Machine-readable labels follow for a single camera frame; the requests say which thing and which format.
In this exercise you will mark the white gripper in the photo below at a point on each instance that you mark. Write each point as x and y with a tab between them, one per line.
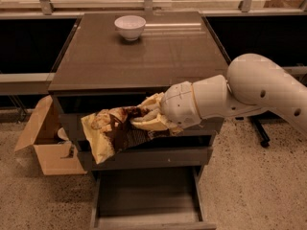
177	103

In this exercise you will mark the brown chip bag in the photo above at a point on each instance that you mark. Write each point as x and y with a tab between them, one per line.
110	130

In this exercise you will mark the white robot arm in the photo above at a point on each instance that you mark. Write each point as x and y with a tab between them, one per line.
253	85

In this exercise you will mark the middle drawer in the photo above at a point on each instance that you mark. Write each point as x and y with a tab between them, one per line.
164	152

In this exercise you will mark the dark brown drawer cabinet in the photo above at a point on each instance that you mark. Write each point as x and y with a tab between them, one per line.
174	47

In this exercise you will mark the top drawer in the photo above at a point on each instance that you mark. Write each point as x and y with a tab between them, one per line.
86	103

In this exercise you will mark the open bottom drawer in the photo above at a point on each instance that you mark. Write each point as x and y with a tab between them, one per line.
149	199

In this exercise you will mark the white ceramic bowl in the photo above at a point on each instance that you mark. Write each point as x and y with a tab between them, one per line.
130	27

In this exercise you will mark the white cup in box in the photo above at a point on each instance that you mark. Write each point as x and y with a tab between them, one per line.
62	134

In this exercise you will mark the open cardboard box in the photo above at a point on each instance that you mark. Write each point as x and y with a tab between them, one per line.
55	155

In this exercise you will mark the black wheeled stand leg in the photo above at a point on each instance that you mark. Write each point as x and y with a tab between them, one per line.
262	134

